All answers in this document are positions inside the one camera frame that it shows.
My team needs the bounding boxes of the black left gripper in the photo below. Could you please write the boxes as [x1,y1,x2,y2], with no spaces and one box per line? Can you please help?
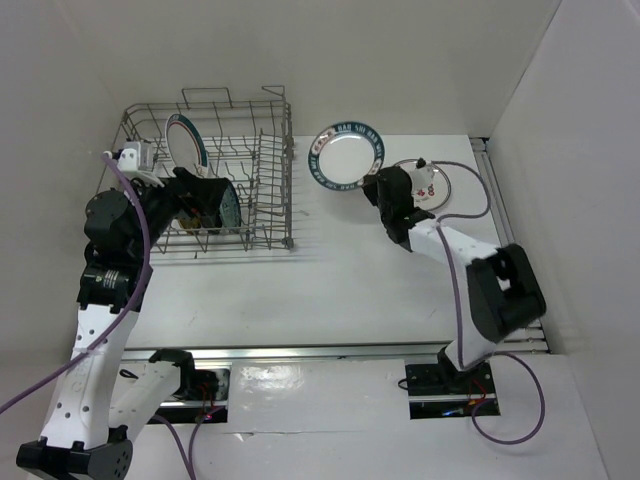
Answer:
[127,166,228,257]

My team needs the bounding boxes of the black plate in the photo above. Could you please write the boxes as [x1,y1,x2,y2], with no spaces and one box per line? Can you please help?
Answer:
[197,212,223,236]

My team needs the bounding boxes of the yellow patterned plate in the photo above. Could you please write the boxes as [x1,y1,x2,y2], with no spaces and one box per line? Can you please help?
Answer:
[176,218,201,236]

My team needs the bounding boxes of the blue floral plate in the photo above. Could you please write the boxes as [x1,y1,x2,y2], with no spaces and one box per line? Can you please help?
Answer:
[218,182,242,230]

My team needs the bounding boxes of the green red ring plate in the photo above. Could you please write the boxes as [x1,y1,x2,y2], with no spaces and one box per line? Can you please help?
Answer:
[164,113,208,178]

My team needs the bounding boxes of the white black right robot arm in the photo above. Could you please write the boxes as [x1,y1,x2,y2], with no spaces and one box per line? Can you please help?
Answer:
[362,166,547,392]

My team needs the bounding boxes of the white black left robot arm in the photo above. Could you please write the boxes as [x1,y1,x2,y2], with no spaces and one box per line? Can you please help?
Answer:
[16,167,237,479]

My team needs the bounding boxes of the white plate red characters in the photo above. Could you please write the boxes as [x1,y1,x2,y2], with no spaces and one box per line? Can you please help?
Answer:
[395,158,452,211]

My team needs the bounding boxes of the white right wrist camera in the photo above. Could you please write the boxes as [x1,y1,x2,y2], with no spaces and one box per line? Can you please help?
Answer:
[407,158,435,201]

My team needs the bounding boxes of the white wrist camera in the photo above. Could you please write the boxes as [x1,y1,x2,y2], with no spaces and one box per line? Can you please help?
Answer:
[102,141,164,187]
[407,158,435,201]

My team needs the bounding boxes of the grey wire dish rack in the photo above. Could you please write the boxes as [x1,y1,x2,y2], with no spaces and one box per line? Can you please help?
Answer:
[111,86,294,258]

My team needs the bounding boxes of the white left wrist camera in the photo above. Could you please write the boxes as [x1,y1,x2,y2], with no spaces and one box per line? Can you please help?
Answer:
[102,141,164,187]

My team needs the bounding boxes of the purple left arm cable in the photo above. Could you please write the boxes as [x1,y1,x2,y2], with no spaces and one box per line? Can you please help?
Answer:
[0,152,154,416]

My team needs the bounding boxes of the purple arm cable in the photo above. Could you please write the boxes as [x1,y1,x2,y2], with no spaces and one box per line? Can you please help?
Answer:
[429,159,546,446]
[0,152,154,416]

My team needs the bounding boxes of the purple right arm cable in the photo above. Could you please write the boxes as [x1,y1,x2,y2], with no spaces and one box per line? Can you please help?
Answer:
[429,159,546,446]

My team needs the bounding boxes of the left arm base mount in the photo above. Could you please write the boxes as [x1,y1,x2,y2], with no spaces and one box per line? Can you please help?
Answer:
[122,359,234,426]

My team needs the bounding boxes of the aluminium table rail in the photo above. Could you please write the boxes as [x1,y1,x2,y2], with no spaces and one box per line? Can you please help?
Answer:
[470,137,549,353]

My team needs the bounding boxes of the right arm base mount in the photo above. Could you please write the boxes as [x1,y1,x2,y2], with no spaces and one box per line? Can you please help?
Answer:
[397,353,500,420]

